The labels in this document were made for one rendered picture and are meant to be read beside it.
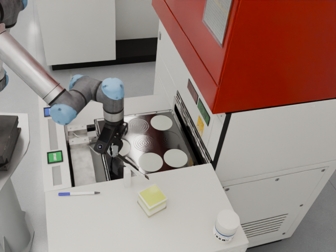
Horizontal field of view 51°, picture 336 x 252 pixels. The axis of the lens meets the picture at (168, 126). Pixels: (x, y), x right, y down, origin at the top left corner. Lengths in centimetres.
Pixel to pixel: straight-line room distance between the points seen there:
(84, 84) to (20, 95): 204
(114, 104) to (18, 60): 33
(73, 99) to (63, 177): 31
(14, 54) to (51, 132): 44
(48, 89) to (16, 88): 218
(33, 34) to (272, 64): 320
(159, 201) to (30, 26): 329
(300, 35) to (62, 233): 95
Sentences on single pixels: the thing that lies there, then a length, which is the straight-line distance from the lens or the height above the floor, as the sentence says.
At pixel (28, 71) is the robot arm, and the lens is 118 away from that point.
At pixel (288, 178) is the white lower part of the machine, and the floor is 74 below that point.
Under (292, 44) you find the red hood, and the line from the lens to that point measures 117.
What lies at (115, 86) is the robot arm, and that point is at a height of 127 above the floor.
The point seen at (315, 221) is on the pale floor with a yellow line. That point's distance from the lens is 265.
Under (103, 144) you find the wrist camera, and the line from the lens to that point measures 132.
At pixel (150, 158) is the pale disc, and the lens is 147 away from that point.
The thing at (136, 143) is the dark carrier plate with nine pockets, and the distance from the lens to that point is 152.
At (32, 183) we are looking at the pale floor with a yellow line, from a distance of 258.
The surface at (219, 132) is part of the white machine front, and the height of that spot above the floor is 113.
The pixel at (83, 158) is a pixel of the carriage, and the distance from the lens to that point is 150.
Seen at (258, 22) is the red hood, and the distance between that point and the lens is 105.
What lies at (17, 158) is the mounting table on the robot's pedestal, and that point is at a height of 82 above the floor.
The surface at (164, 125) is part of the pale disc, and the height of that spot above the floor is 90.
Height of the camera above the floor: 201
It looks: 44 degrees down
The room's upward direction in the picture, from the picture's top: 7 degrees clockwise
